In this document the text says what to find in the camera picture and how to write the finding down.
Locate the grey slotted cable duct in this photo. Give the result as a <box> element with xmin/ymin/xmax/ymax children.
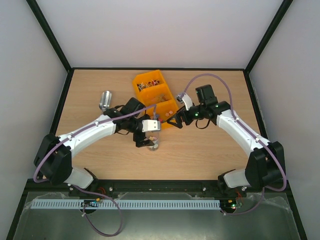
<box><xmin>30</xmin><ymin>199</ymin><xmax>221</xmax><ymax>210</ymax></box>

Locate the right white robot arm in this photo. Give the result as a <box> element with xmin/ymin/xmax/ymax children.
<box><xmin>167</xmin><ymin>84</ymin><xmax>287</xmax><ymax>196</ymax></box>

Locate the clear glass jar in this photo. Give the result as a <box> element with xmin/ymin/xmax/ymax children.
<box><xmin>146</xmin><ymin>131</ymin><xmax>160</xmax><ymax>151</ymax></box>

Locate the yellow bin with star candies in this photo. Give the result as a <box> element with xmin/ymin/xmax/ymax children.
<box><xmin>156</xmin><ymin>100</ymin><xmax>179</xmax><ymax>130</ymax></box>

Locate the yellow bin with lollipops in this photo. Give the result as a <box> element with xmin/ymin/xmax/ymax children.
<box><xmin>132</xmin><ymin>69</ymin><xmax>166</xmax><ymax>99</ymax></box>

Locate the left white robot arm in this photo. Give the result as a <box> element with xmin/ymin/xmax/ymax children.
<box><xmin>33</xmin><ymin>97</ymin><xmax>161</xmax><ymax>189</ymax></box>

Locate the black mounting rail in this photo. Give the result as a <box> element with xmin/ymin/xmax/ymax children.
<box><xmin>24</xmin><ymin>178</ymin><xmax>291</xmax><ymax>198</ymax></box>

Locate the metal scoop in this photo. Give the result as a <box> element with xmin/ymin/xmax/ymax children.
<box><xmin>99</xmin><ymin>90</ymin><xmax>112</xmax><ymax>112</ymax></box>

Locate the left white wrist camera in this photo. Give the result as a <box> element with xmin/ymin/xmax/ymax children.
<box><xmin>141</xmin><ymin>119</ymin><xmax>161</xmax><ymax>133</ymax></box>

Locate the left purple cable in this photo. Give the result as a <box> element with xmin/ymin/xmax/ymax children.
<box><xmin>32</xmin><ymin>104</ymin><xmax>159</xmax><ymax>236</ymax></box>

